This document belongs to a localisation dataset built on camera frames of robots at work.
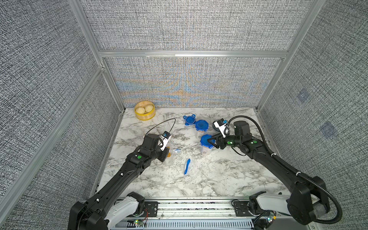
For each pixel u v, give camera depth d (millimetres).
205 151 878
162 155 702
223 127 706
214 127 727
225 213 730
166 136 691
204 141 832
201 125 938
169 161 842
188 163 897
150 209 734
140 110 1097
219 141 697
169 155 811
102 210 403
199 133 936
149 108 1128
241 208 732
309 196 396
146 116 1104
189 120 1128
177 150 947
